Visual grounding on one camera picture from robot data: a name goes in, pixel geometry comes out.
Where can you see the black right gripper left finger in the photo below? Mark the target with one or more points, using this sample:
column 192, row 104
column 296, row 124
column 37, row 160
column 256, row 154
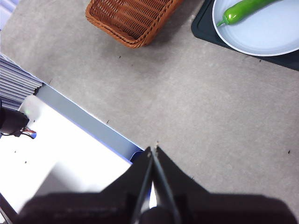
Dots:
column 116, row 196

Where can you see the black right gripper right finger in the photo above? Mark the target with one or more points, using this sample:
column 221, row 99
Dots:
column 187, row 196

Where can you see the blue plate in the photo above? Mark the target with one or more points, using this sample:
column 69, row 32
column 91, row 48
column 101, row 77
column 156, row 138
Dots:
column 259, row 32

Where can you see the green pepper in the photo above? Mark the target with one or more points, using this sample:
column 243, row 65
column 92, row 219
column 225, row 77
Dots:
column 240, row 11

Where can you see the black rounded device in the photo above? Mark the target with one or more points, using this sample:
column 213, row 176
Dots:
column 11, row 121

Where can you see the grey ribbed panel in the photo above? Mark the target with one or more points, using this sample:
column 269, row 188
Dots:
column 16, row 86

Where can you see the black rectangular tray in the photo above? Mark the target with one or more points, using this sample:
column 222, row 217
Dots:
column 205, row 30

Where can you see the brown woven wicker basket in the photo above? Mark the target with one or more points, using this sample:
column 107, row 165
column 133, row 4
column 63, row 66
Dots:
column 130, row 21

